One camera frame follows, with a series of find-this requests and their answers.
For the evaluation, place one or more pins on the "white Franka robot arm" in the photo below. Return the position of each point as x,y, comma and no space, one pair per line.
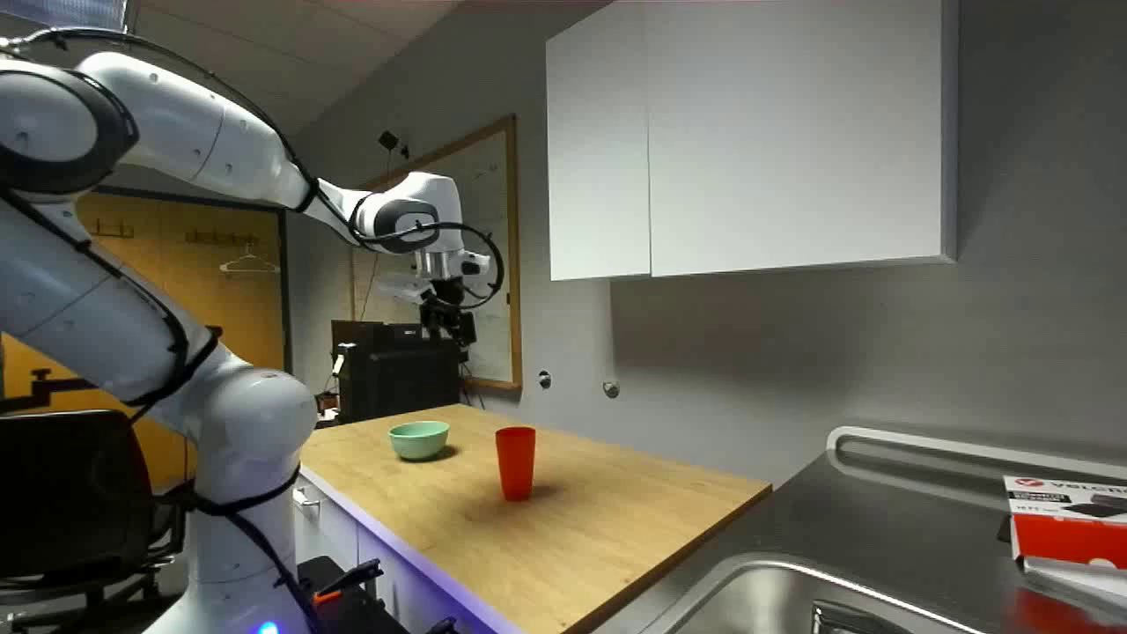
71,303

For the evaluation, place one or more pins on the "red and white box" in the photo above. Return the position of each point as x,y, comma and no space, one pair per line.
1069,529

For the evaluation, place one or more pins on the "green bowl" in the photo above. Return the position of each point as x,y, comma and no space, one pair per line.
419,440

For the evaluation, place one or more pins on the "stainless steel sink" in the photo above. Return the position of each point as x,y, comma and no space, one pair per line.
796,601

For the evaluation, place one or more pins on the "round silver wall knob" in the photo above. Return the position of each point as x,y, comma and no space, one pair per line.
611,387
545,379

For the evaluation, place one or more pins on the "wood framed whiteboard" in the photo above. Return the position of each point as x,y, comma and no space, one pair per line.
495,233

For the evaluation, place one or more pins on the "black coffee machine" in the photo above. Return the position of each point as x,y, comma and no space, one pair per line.
392,370

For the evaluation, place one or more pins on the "black office chair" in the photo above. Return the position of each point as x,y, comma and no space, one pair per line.
71,494

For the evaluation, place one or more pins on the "black and red base device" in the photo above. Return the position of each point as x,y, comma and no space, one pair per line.
340,593

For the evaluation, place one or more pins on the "white wall cabinet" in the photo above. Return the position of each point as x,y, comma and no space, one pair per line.
752,127

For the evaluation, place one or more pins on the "red plastic cup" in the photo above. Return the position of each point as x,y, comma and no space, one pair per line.
517,461

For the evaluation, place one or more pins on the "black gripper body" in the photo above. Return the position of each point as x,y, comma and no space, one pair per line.
446,299

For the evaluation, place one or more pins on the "yellow wooden door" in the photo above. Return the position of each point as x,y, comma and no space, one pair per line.
199,276

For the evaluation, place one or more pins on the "white rail on counter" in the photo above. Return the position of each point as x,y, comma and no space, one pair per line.
938,451

